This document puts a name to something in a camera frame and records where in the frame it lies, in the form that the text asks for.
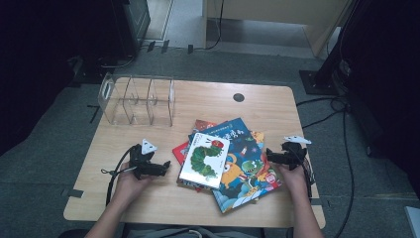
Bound hand-held gripper cable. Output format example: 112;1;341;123
298;155;315;199
100;145;137;206

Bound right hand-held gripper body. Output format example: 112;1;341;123
280;135;312;172

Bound red picture book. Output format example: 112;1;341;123
171;141;203;193

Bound light blue many-monsters picture book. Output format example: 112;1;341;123
176;118;265;194

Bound black hanging cable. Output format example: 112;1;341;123
194;0;226;52

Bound black floor tape corner mark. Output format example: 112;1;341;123
86;104;101;124

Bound white flat object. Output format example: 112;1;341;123
405;206;420;238

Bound person's right hand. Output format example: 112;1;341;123
276;164;310;199

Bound black floor stand base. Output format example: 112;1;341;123
67;56;115;86

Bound beige wooden furniture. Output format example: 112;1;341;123
202;0;351;58

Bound person's left hand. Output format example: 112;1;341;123
113;163;155;206

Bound dark cabinet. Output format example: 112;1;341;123
110;0;152;59

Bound dark blue monster picture book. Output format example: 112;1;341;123
187;117;283;214

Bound left hand-held gripper cable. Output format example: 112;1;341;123
100;145;137;206

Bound black cable by cabinet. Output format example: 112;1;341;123
98;53;137;69

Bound white caterpillar picture book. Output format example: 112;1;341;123
177;132;231;190

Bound clear acrylic book rack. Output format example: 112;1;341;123
97;72;176;128

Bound person's grey clothing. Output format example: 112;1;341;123
127;226;262;238

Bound right hand-held gripper cable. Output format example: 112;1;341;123
298;155;315;199

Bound long black floor cable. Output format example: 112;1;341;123
333;105;356;238

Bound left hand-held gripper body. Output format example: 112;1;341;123
128;138;166;181

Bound black metal stand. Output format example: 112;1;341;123
298;0;365;97

